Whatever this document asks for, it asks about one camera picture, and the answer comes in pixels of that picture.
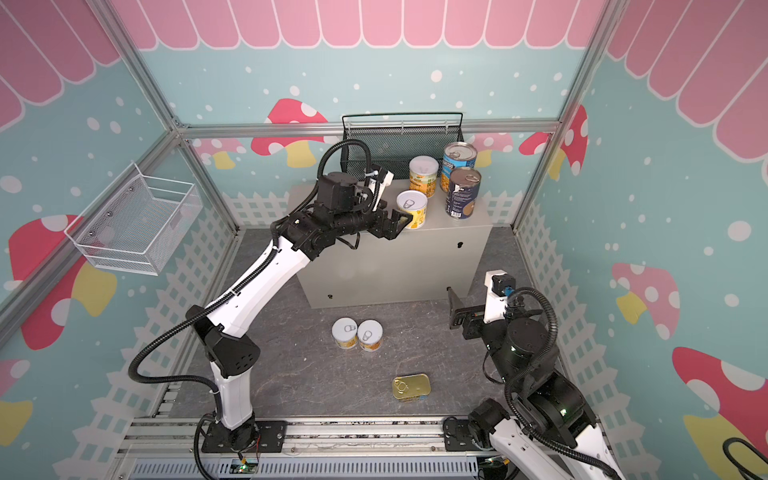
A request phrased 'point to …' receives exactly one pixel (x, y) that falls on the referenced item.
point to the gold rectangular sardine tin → (411, 386)
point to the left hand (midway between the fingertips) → (398, 215)
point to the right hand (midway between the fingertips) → (471, 289)
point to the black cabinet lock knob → (459, 244)
